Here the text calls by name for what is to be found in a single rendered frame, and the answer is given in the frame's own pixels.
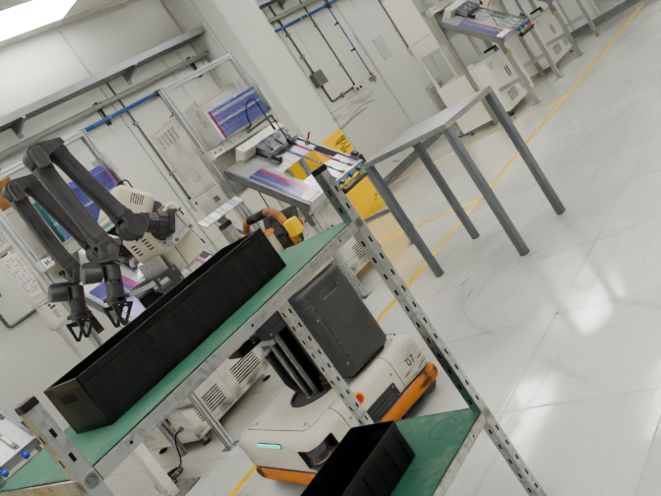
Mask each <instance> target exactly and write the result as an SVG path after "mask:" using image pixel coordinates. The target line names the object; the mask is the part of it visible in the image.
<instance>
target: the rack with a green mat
mask: <svg viewBox="0 0 661 496"><path fill-rule="evenodd" d="M311 174H312V175H313V177H314V178H315V180H316V181H317V183H318V184H319V186H320V187H321V189H322V190H323V191H324V193H325V194H326V196H327V197H328V199H329V200H330V202H331V204H332V205H333V207H334V208H335V210H336V211H337V213H338V214H339V216H340V217H341V219H342V220H343V222H342V223H340V224H338V225H336V226H333V227H331V228H329V229H327V230H325V231H323V232H321V233H319V234H317V235H315V236H313V237H311V238H309V239H307V240H305V241H302V242H300V243H298V244H296V245H294V246H292V247H290V248H288V249H286V250H284V251H282V252H280V253H278V255H279V256H280V258H281V259H282V260H283V262H284V263H285V265H286V267H284V268H283V269H282V270H281V271H280V272H279V273H278V274H277V275H276V276H275V277H273V278H272V279H271V280H270V281H269V282H268V283H267V284H266V285H265V286H264V287H262V288H261V289H260V290H259V291H258V292H257V293H256V294H255V295H254V296H253V297H252V298H250V299H249V300H248V301H247V302H246V303H245V304H244V305H243V306H242V307H241V308H239V309H238V310H237V311H236V312H235V313H234V314H233V315H232V316H231V317H230V318H229V319H227V320H226V321H225V322H224V323H223V324H222V325H221V326H220V327H219V328H218V329H216V330H215V331H214V332H213V333H212V334H211V335H210V336H209V337H208V338H207V339H206V340H204V341H203V342H202V343H201V344H200V345H199V346H198V347H197V348H196V349H195V350H193V351H192V352H191V353H190V354H189V355H188V356H187V357H186V358H185V359H184V360H182V361H181V362H180V363H179V364H178V365H177V366H176V367H175V368H174V369H173V370H172V371H170V372H169V373H168V374H167V375H166V376H165V377H164V378H163V379H162V380H161V381H160V382H158V383H157V384H156V385H155V386H154V387H153V388H152V389H151V390H150V391H149V392H147V393H146V394H145V395H144V396H143V397H142V398H141V399H140V400H139V401H138V402H137V403H135V404H134V405H133V406H132V407H131V408H130V409H129V410H128V411H127V412H125V413H124V414H123V415H122V416H121V417H120V418H119V419H118V420H117V421H116V422H115V423H113V424H112V425H109V426H105V427H101V428H97V429H94V430H91V431H87V432H83V433H80V434H77V433H76V432H75V431H74V430H73V428H72V427H71V426H69V427H68V428H67V429H66V430H64V431H63V430H62V429H61V428H60V426H59V425H58V424H57V423H56V422H55V420H54V419H53V418H52V417H51V415H50V414H49V413H48V412H47V410H46V409H45V408H44V407H43V405H42V404H41V403H40V402H39V400H38V399H37V398H36V397H35V396H32V397H30V398H27V399H26V400H24V401H23V402H22V403H20V404H19V405H18V406H17V407H15V412H16V413H17V415H18V416H19V417H20V418H21V419H22V421H23V422H24V423H25V424H26V426H27V427H28V428H29V429H30V431H31V432H32V433H33V434H34V436H35V437H36V438H37V439H38V441H39V442H40V443H41V444H42V445H43V447H44V449H43V450H41V451H40V452H39V453H38V454H37V455H36V456H35V457H33V458H32V459H31V460H30V461H29V462H28V463H27V464H25V465H24V466H23V467H22V468H21V469H19V470H18V471H17V472H16V473H15V474H14V475H13V476H11V477H10V478H9V479H8V480H7V481H6V480H5V479H4V477H3V476H2V475H1V474H0V496H72V495H80V494H83V495H84V496H115V495H114V494H113V492H112V491H111V490H110V489H109V487H108V486H107V485H106V484H105V482H104V481H103V479H104V478H105V477H106V476H107V475H108V474H110V473H111V472H112V471H113V470H114V469H115V468H116V467H118V466H119V465H120V464H121V463H122V462H123V461H124V460H125V459H126V458H127V457H128V456H129V455H130V454H131V453H132V452H133V451H134V450H135V449H136V448H137V447H138V446H139V445H140V444H141V443H142V442H143V441H144V440H145V439H146V438H147V437H148V436H149V435H150V434H151V432H152V431H154V430H155V429H156V428H157V427H158V426H159V425H160V424H161V423H162V422H163V421H164V420H165V419H166V418H167V417H168V416H169V415H170V414H171V413H172V412H173V411H174V410H175V409H176V408H177V407H178V406H179V405H180V404H181V403H182V402H183V401H184V400H186V399H187V398H188V397H189V396H190V395H191V394H192V393H193V392H194V391H195V390H196V389H197V388H198V387H200V386H201V385H202V384H203V383H204V382H205V380H206V379H207V378H208V377H209V376H210V375H211V374H212V373H213V372H214V371H215V370H216V369H217V368H218V367H219V366H220V365H221V364H222V363H223V362H224V361H225V360H226V359H227V358H228V357H229V356H230V355H231V354H232V353H233V352H234V351H235V350H236V349H237V348H238V347H239V346H240V345H241V344H242V343H243V342H245V341H246V340H247V339H248V338H249V337H250V336H251V335H252V334H253V333H254V332H255V331H256V330H257V329H258V328H259V327H260V326H261V325H262V324H263V323H264V322H265V321H266V320H267V319H268V318H269V317H270V316H271V315H272V314H273V313H274V312H275V311H276V310H277V311H278V312H279V314H280V315H281V317H282V318H283V319H284V321H285V322H286V324H287V325H288V326H289V328H290V329H291V331H292V332H293V333H294V335H295V336H296V338H297V339H298V340H299V341H300V342H301V344H302V345H303V346H304V348H305V349H306V351H307V352H308V353H309V355H310V356H311V358H312V359H313V360H314V362H315V363H316V365H317V366H318V367H319V369H320V370H321V372H322V373H323V374H324V376H325V377H326V379H327V380H328V381H329V383H330V385H331V386H332V387H333V389H334V390H335V392H336V393H337V394H338V396H339V397H340V399H341V400H342V401H343V403H344V404H345V406H346V407H347V408H348V410H349V411H350V413H351V414H352V415H353V417H354V418H355V420H356V421H357V422H358V424H359V425H360V426H362V425H367V424H373V423H374V422H373V420H372V419H371V417H370V416H369V415H368V413H367V412H366V410H365V409H364V407H363V406H362V405H361V403H360V402H359V401H358V400H357V399H356V397H355V396H354V394H353V393H352V392H351V390H350V389H349V387H348V386H347V385H346V383H345V382H344V380H343V379H342V377H341V376H340V375H339V373H338V372H337V370H336V369H335V368H334V366H333V365H332V363H331V362H330V360H329V359H328V357H327V356H326V354H325V353H324V352H323V350H322V349H321V347H320V346H319V345H318V343H317V342H316V340H315V339H314V338H313V336H312V335H311V333H310V332H309V331H308V329H307V328H306V326H305V325H304V323H303V322H302V321H301V319H300V318H299V316H298V315H297V314H296V312H295V311H294V309H293V308H292V307H291V305H290V304H289V302H288V301H287V299H288V298H290V297H291V296H292V295H293V294H294V293H295V292H296V291H297V290H298V289H299V288H300V287H301V286H302V285H303V284H304V283H305V282H306V281H307V280H308V279H309V278H310V277H311V276H312V275H313V274H314V273H315V272H316V271H317V270H318V269H319V268H320V267H321V266H322V265H323V264H324V263H325V262H326V261H327V260H328V259H329V258H330V257H331V256H332V255H334V254H335V253H336V252H337V251H338V250H339V249H340V248H341V247H342V246H343V245H344V244H345V243H346V242H347V241H348V240H349V239H350V238H351V237H352V236H354V238H355V239H356V241H357V242H358V244H359V245H360V247H361V248H362V250H363V251H364V253H365V254H366V255H367V257H368V258H369V260H370V261H371V263H372V264H373V266H374V267H375V269H376V270H377V272H378V273H379V275H380V276H381V278H382V279H383V281H384V282H385V284H386V285H387V287H388V288H389V289H390V291H391V293H392V294H393V296H394V297H395V299H396V300H397V302H398V303H399V305H400V306H401V308H402V309H403V311H404V312H405V314H406V315H407V317H408V318H409V319H410V321H411V322H412V324H413V325H414V327H415V328H416V330H417V331H418V333H419V334H420V336H421V337H422V339H423V340H424V342H425V343H426V345H428V347H429V348H430V350H431V351H432V352H433V354H434V355H435V357H436V358H437V360H438V361H439V363H440V364H441V366H442V367H443V369H444V370H445V372H446V373H447V375H448V376H449V378H450V379H451V381H452V383H453V384H454V385H455V387H456V388H457V390H458V391H459V393H460V394H461V396H462V397H463V399H464V400H465V402H466V403H467V405H468V406H469V408H463V409H457V410H452V411H446V412H440V413H434V414H429V415H423V416H417V417H411V418H406V419H400V420H395V423H396V424H397V428H398V429H399V431H400V432H401V434H402V435H403V437H404V438H405V440H406V441H407V443H408V445H409V446H410V448H411V449H412V451H413V452H414V454H415V458H414V459H413V461H412V462H411V464H410V465H409V467H408V469H407V470H406V472H405V473H404V475H403V476H402V478H401V480H400V481H399V483H398V484H397V486H396V487H395V489H394V491H393V492H392V494H391V496H445V495H446V493H447V492H448V490H449V488H450V486H451V484H452V482H453V480H454V478H455V477H456V475H457V473H458V471H459V470H460V468H461V466H462V464H463V462H464V461H465V459H466V457H467V455H468V454H469V452H470V450H471V448H472V446H473V445H474V443H475V441H476V439H477V438H478V436H479V434H480V432H481V431H482V429H483V428H484V430H485V431H486V433H487V434H488V436H489V437H490V439H491V440H492V442H493V443H494V445H495V446H496V448H497V449H498V450H499V452H500V453H501V455H502V456H503V458H504V459H505V461H506V462H507V464H508V465H509V467H510V468H511V470H512V472H513V473H514V475H515V476H516V478H517V479H518V480H519V482H520V483H521V485H522V486H523V488H524V489H525V491H526V492H527V494H528V495H529V496H547V495H546V493H545V492H544V490H543V489H542V487H541V486H540V484H539V483H538V481H537V480H536V478H535V477H534V475H533V474H532V472H531V471H530V469H529V468H528V466H527V465H526V463H525V462H524V460H523V459H522V457H521V456H520V454H519V453H518V452H517V450H516V449H515V447H514V446H513V444H512V443H511V441H510V439H509V438H508V436H507V435H506V433H505V432H504V430H503V429H502V427H501V426H500V424H499V423H498V421H497V420H496V418H495V417H494V415H493V414H492V412H491V410H490V409H489V408H488V407H487V406H486V404H485V403H484V401H483V400H482V398H481V397H480V395H479V394H478V392H477V391H476V389H475V388H474V386H473V385H472V383H471V382H470V380H469V379H468V378H467V376H466V375H465V373H464V372H463V370H462V369H461V367H460V366H459V364H458V363H457V361H456V360H455V358H454V357H453V355H452V354H451V352H450V350H449V349H448V347H447V346H446V344H445V343H444V341H443V340H442V338H441V337H440V335H439V334H438V332H437V331H436V329H435V328H434V326H433V325H432V323H431V322H430V320H429V319H428V317H427V316H426V314H425V313H424V311H423V310H422V308H421V307H420V306H419V304H418V303H417V301H416V300H415V298H414V297H413V295H412V294H411V292H410V291H409V289H408V288H407V286H406V285H405V283H404V282H403V280H402V279H401V277H400V276H399V274H398V273H397V271H396V270H395V268H394V267H393V265H392V264H391V262H390V260H389V259H388V257H387V256H386V254H385V253H384V251H383V250H382V248H381V247H380V245H379V244H378V242H377V241H376V239H375V238H374V236H373V235H372V233H371V232H370V231H369V229H368V228H367V226H366V225H365V223H364V221H363V220H362V218H361V217H360V216H359V215H358V214H357V212H356V211H355V209H354V208H353V206H352V205H351V203H350V202H349V200H348V199H347V197H346V196H345V194H344V193H343V191H342V190H341V188H340V187H339V185H338V184H337V182H336V181H335V179H334V178H333V176H332V175H331V173H330V171H329V170H328V168H327V167H326V165H325V164H322V165H320V166H319V167H317V168H316V169H314V170H313V171H312V172H311ZM218 228H219V229H220V231H221V232H222V234H223V235H224V236H225V238H226V239H227V241H228V242H229V243H230V244H231V243H232V242H234V241H236V240H238V239H240V238H242V236H241V234H240V233H239V231H238V230H237V229H236V227H235V226H234V224H233V223H232V222H231V220H230V219H229V220H227V221H225V222H224V223H223V224H221V225H220V226H219V227H218Z"/></svg>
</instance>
